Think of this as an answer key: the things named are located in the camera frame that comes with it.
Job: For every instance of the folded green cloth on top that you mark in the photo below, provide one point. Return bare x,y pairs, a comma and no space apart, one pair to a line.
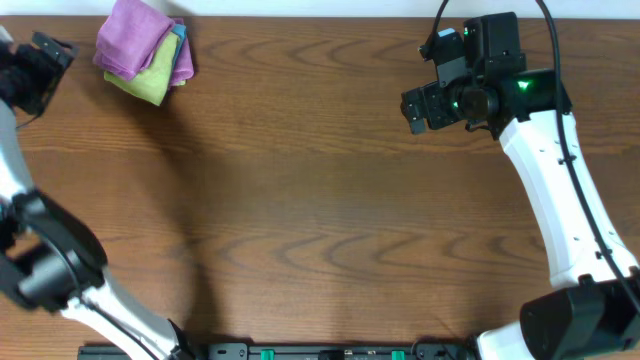
152,83

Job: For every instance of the folded purple cloth in stack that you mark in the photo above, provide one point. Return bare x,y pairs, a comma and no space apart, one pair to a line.
183,69

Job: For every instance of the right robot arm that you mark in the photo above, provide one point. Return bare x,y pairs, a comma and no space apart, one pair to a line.
483,81

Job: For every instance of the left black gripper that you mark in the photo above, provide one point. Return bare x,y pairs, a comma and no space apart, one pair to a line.
47,69

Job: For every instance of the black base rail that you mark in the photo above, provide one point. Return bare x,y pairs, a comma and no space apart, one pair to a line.
420,351

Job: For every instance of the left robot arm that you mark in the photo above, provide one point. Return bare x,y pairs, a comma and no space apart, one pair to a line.
50,259

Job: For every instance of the folded blue cloth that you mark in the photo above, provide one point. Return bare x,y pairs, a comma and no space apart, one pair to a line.
180,31

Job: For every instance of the purple microfiber cloth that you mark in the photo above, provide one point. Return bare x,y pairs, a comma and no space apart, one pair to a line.
127,40

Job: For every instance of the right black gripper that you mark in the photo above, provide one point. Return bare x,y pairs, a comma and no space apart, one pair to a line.
431,95

